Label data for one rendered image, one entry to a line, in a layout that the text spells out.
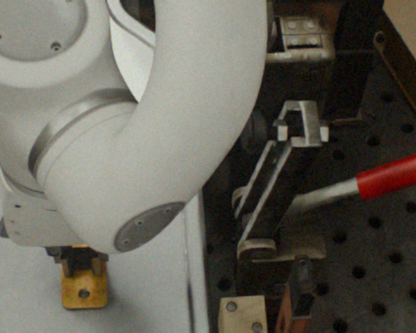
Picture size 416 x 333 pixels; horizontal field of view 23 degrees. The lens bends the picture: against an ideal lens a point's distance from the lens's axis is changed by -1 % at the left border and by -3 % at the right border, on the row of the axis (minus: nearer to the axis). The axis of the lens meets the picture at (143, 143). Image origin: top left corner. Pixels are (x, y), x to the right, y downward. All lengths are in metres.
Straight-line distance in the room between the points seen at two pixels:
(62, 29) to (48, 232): 0.23
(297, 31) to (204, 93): 0.39
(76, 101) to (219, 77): 0.09
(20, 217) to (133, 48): 0.29
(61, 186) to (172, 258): 0.31
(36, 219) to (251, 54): 0.25
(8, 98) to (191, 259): 0.34
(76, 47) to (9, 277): 0.36
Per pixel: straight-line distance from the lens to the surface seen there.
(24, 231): 0.75
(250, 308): 0.78
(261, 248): 0.79
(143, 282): 0.86
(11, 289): 0.86
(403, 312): 1.19
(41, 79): 0.55
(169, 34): 0.51
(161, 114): 0.52
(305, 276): 0.65
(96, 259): 0.82
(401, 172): 0.76
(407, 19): 1.29
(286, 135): 0.68
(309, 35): 0.90
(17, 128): 0.58
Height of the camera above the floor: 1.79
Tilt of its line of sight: 60 degrees down
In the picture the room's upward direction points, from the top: 3 degrees counter-clockwise
